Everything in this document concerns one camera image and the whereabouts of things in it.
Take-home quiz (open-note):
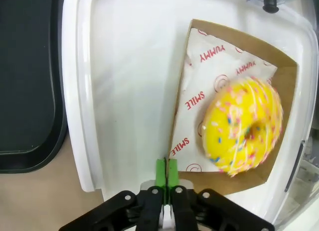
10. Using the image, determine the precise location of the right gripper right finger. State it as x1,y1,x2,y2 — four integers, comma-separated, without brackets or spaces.
167,158,275,231

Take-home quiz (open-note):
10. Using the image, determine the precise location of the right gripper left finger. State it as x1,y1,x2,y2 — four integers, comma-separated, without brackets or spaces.
58,157,167,231

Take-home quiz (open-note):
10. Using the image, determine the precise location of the yellow sprinkled donut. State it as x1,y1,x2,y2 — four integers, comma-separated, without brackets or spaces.
201,76,285,178

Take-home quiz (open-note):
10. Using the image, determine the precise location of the white printed paper liner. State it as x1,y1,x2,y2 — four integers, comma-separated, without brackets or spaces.
168,28,279,173

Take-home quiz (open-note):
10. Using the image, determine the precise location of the brown cardboard donut box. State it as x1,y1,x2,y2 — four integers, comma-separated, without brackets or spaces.
167,18,300,195

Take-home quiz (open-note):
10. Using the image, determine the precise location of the black plastic serving tray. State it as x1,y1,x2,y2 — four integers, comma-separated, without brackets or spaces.
0,0,68,174

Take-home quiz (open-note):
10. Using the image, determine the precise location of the white display case base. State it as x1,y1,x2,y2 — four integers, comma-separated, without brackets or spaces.
61,0,316,224

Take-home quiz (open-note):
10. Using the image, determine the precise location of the clear hinged display lid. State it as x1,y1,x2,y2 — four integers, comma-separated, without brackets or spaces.
245,0,319,231

